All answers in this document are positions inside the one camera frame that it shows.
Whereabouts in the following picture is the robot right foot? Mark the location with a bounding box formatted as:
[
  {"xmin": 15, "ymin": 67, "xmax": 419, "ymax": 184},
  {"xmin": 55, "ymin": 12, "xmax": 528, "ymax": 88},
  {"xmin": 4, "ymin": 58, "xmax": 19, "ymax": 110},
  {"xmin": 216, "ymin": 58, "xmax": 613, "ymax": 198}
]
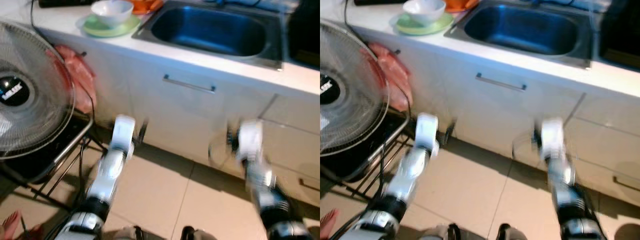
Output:
[
  {"xmin": 181, "ymin": 226, "xmax": 211, "ymax": 240},
  {"xmin": 495, "ymin": 223, "xmax": 526, "ymax": 240}
]

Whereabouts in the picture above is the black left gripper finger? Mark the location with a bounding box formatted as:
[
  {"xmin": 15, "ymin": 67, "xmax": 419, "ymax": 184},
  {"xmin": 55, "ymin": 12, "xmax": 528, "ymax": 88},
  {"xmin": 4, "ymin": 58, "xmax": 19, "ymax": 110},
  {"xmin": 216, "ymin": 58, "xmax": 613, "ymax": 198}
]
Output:
[
  {"xmin": 442, "ymin": 119, "xmax": 457, "ymax": 146},
  {"xmin": 135, "ymin": 119, "xmax": 149, "ymax": 146}
]

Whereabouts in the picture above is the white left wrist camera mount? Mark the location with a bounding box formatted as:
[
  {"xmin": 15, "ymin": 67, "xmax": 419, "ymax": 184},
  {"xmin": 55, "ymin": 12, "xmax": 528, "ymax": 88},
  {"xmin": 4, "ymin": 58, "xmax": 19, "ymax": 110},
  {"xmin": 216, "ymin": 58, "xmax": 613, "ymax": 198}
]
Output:
[
  {"xmin": 415, "ymin": 113, "xmax": 441, "ymax": 156},
  {"xmin": 109, "ymin": 115, "xmax": 137, "ymax": 156}
]

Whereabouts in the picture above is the green plate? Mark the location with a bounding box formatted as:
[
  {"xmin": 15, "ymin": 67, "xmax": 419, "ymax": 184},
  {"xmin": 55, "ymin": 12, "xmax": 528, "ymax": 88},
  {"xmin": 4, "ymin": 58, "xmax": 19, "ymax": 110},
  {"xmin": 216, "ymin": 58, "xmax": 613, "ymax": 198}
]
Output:
[
  {"xmin": 395, "ymin": 12, "xmax": 455, "ymax": 37},
  {"xmin": 75, "ymin": 13, "xmax": 142, "ymax": 39}
]

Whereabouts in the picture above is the white bowl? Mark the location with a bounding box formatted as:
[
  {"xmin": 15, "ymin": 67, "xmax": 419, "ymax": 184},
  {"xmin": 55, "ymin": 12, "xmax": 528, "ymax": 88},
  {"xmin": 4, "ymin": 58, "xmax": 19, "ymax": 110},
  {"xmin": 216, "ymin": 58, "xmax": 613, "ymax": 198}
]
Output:
[
  {"xmin": 403, "ymin": 0, "xmax": 447, "ymax": 27},
  {"xmin": 91, "ymin": 0, "xmax": 134, "ymax": 28}
]

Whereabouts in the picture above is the black fan power cord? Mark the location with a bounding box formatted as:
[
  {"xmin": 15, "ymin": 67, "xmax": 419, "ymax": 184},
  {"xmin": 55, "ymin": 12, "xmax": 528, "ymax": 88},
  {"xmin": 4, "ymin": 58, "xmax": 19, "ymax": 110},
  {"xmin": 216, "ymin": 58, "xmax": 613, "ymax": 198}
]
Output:
[
  {"xmin": 30, "ymin": 0, "xmax": 97, "ymax": 118},
  {"xmin": 344, "ymin": 0, "xmax": 412, "ymax": 118}
]

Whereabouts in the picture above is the person's bare foot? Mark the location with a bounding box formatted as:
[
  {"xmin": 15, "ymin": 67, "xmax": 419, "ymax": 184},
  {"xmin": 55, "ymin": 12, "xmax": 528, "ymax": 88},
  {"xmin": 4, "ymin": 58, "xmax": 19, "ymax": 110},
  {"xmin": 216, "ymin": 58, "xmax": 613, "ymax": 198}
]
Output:
[
  {"xmin": 320, "ymin": 209, "xmax": 341, "ymax": 240},
  {"xmin": 0, "ymin": 210, "xmax": 28, "ymax": 240}
]

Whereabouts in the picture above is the stainless steel sink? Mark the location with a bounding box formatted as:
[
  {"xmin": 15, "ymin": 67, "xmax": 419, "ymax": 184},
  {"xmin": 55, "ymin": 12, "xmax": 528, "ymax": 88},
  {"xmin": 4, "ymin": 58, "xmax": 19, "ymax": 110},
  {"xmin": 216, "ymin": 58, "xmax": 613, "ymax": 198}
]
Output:
[
  {"xmin": 132, "ymin": 1, "xmax": 286, "ymax": 71},
  {"xmin": 444, "ymin": 0, "xmax": 598, "ymax": 69}
]

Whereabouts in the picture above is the orange plate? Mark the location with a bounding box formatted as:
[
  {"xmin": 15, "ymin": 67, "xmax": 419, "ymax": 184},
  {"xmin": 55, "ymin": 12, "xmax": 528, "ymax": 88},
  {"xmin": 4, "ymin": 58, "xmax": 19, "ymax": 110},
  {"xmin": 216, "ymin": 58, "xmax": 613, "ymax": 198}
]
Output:
[
  {"xmin": 131, "ymin": 0, "xmax": 165, "ymax": 15},
  {"xmin": 444, "ymin": 0, "xmax": 476, "ymax": 13}
]

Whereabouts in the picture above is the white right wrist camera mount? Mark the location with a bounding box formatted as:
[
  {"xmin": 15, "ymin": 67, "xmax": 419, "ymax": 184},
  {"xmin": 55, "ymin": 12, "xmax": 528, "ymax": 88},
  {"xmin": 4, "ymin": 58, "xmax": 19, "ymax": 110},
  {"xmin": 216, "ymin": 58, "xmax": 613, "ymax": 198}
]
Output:
[
  {"xmin": 235, "ymin": 120, "xmax": 264, "ymax": 162},
  {"xmin": 540, "ymin": 118, "xmax": 568, "ymax": 160}
]

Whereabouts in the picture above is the dark drawer handle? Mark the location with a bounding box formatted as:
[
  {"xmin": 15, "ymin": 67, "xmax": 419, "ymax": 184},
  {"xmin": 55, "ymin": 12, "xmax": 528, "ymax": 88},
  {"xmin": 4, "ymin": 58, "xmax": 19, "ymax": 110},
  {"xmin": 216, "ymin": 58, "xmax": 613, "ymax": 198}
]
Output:
[
  {"xmin": 299, "ymin": 177, "xmax": 321, "ymax": 193},
  {"xmin": 612, "ymin": 175, "xmax": 640, "ymax": 193}
]

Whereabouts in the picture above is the black metal-framed stool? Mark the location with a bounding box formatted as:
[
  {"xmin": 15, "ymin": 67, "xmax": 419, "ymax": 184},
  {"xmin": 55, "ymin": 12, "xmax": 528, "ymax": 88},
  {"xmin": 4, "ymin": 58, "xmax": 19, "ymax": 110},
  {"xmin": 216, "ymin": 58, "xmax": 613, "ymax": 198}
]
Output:
[
  {"xmin": 320, "ymin": 107, "xmax": 418, "ymax": 196},
  {"xmin": 0, "ymin": 110, "xmax": 108, "ymax": 211}
]

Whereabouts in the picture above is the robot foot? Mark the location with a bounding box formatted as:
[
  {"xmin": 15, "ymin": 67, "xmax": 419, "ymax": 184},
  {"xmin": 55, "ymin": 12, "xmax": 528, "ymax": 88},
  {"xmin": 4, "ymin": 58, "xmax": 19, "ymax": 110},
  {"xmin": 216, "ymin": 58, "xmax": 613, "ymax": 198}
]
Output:
[
  {"xmin": 430, "ymin": 223, "xmax": 461, "ymax": 240},
  {"xmin": 181, "ymin": 226, "xmax": 211, "ymax": 240},
  {"xmin": 495, "ymin": 223, "xmax": 526, "ymax": 240},
  {"xmin": 115, "ymin": 226, "xmax": 146, "ymax": 240}
]

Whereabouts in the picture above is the pink plastic bag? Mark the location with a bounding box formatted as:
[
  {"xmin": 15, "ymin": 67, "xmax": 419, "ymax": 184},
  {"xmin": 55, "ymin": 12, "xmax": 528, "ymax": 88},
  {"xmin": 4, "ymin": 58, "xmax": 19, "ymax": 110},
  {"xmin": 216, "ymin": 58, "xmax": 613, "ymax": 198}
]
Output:
[
  {"xmin": 47, "ymin": 44, "xmax": 97, "ymax": 115},
  {"xmin": 367, "ymin": 41, "xmax": 413, "ymax": 113}
]

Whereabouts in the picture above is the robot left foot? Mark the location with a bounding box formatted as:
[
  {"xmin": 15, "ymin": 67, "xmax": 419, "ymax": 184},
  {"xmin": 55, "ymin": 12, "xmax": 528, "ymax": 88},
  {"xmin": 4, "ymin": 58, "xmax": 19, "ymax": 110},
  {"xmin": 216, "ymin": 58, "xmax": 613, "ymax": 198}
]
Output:
[
  {"xmin": 115, "ymin": 226, "xmax": 146, "ymax": 240},
  {"xmin": 430, "ymin": 223, "xmax": 461, "ymax": 240}
]

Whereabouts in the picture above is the white kitchen cabinet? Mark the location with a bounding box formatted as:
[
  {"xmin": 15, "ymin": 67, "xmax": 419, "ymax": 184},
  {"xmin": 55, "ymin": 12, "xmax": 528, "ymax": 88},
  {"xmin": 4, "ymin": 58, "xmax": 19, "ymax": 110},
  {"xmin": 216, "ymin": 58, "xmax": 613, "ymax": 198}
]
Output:
[
  {"xmin": 30, "ymin": 30, "xmax": 321, "ymax": 206},
  {"xmin": 350, "ymin": 27, "xmax": 640, "ymax": 203}
]

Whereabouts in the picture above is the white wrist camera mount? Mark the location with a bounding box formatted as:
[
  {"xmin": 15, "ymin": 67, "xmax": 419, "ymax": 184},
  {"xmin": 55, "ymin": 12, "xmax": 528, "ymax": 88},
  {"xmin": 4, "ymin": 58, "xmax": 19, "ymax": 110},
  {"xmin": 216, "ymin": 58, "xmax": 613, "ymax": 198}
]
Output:
[
  {"xmin": 235, "ymin": 120, "xmax": 264, "ymax": 162},
  {"xmin": 109, "ymin": 115, "xmax": 137, "ymax": 156},
  {"xmin": 540, "ymin": 118, "xmax": 568, "ymax": 160},
  {"xmin": 415, "ymin": 113, "xmax": 441, "ymax": 156}
]

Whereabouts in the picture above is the silver standing fan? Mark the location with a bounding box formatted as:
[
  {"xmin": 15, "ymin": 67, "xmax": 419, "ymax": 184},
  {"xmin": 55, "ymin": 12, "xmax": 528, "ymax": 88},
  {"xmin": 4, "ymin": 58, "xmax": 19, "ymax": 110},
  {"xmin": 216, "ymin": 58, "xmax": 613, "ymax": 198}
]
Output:
[
  {"xmin": 320, "ymin": 22, "xmax": 390, "ymax": 156},
  {"xmin": 0, "ymin": 20, "xmax": 76, "ymax": 161}
]

